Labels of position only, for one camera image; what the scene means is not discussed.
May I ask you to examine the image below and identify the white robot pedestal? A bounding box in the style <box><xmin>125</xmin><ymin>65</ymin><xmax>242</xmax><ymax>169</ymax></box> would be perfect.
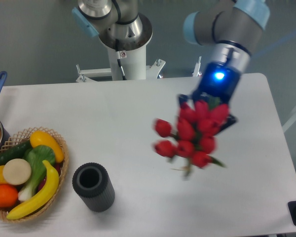
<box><xmin>75</xmin><ymin>12</ymin><xmax>203</xmax><ymax>83</ymax></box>

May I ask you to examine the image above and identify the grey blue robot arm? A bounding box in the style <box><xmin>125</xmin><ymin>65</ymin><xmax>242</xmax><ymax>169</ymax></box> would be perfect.
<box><xmin>72</xmin><ymin>0</ymin><xmax>270</xmax><ymax>104</ymax></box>

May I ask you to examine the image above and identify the beige round bun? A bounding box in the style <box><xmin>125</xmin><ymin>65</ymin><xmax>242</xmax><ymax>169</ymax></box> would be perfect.
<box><xmin>2</xmin><ymin>158</ymin><xmax>32</xmax><ymax>185</ymax></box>

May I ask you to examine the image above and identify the yellow banana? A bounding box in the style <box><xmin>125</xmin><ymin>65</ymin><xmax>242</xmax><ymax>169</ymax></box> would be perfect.
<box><xmin>6</xmin><ymin>160</ymin><xmax>59</xmax><ymax>220</ymax></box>

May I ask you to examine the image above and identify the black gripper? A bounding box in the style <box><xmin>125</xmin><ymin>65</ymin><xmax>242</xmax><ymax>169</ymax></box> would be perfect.
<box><xmin>178</xmin><ymin>62</ymin><xmax>241</xmax><ymax>133</ymax></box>

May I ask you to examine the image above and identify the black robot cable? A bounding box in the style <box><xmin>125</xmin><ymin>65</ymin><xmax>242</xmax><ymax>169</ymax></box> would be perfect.
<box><xmin>114</xmin><ymin>39</ymin><xmax>127</xmax><ymax>80</ymax></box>

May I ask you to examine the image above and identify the orange fruit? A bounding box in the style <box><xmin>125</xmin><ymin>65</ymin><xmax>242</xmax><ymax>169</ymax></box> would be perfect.
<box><xmin>0</xmin><ymin>184</ymin><xmax>18</xmax><ymax>208</ymax></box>

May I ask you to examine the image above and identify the dark grey ribbed vase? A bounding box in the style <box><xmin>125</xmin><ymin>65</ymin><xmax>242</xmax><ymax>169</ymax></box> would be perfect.
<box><xmin>72</xmin><ymin>162</ymin><xmax>115</xmax><ymax>212</ymax></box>

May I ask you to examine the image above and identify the green bok choy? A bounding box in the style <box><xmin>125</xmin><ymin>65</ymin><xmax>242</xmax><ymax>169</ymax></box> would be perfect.
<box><xmin>18</xmin><ymin>145</ymin><xmax>55</xmax><ymax>202</ymax></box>

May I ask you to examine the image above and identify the yellow lemon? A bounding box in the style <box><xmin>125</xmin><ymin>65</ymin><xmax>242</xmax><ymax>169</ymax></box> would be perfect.
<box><xmin>30</xmin><ymin>130</ymin><xmax>65</xmax><ymax>163</ymax></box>

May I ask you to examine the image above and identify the red tulip bouquet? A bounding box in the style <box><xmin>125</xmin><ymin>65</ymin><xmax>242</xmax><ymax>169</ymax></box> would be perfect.
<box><xmin>153</xmin><ymin>97</ymin><xmax>229</xmax><ymax>178</ymax></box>

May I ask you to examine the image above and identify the green cucumber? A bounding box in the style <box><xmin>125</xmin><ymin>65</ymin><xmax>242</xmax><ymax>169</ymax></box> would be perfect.
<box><xmin>0</xmin><ymin>140</ymin><xmax>32</xmax><ymax>166</ymax></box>

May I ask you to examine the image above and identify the woven wicker basket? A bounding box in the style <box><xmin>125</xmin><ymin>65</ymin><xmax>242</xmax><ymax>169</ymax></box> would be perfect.
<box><xmin>0</xmin><ymin>127</ymin><xmax>69</xmax><ymax>223</ymax></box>

